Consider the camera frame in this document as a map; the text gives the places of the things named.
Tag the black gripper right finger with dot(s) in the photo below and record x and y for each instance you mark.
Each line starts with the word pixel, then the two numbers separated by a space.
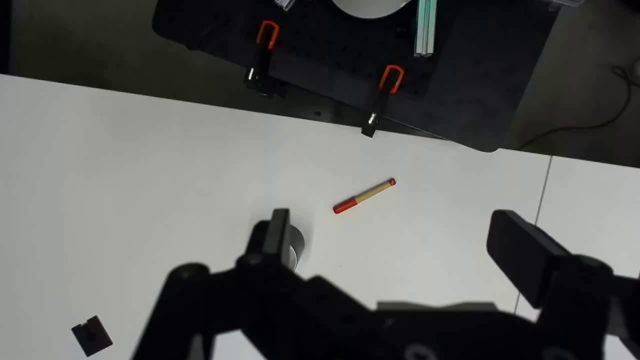
pixel 527 253

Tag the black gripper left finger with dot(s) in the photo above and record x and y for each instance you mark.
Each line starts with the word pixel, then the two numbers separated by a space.
pixel 273 240

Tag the dark patterned mug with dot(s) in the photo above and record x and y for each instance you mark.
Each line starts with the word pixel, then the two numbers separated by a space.
pixel 298 244

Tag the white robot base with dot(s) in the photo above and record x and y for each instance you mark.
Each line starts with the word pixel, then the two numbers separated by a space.
pixel 370 6

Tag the red and tan marker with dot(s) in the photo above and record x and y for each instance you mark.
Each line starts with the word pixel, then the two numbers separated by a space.
pixel 363 197

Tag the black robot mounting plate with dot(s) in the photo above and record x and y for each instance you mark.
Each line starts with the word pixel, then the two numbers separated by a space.
pixel 466 87

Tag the orange and black clamp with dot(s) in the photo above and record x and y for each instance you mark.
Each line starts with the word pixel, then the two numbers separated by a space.
pixel 266 37
pixel 391 79

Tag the black square desk port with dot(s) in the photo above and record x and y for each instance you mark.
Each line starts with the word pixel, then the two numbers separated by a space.
pixel 93 337

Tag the grey aluminium rail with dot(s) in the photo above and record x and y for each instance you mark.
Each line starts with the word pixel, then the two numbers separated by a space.
pixel 426 26

